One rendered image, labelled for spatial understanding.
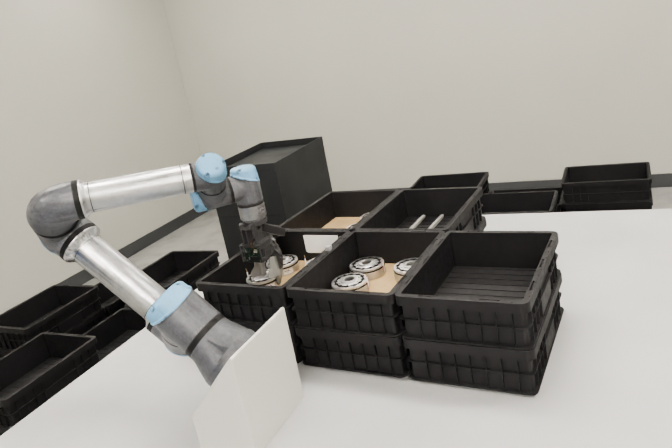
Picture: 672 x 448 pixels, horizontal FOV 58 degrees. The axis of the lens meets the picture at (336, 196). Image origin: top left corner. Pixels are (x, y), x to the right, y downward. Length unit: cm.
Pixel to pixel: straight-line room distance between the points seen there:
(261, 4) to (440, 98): 175
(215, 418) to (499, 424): 59
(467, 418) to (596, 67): 366
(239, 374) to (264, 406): 12
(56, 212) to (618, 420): 129
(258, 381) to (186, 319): 21
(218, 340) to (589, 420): 78
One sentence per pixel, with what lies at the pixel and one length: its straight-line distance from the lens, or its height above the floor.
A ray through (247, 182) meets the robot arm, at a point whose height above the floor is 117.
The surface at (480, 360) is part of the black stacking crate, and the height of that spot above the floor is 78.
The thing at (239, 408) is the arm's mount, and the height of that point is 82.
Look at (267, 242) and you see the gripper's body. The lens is 172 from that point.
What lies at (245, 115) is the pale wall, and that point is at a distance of 571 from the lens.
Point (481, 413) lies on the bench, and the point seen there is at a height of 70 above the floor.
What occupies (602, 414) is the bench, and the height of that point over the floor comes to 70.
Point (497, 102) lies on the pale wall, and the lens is 484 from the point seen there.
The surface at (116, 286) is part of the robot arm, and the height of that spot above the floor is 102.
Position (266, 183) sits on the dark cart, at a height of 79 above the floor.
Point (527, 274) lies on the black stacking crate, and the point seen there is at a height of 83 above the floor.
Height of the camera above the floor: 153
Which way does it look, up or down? 16 degrees down
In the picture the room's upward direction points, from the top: 11 degrees counter-clockwise
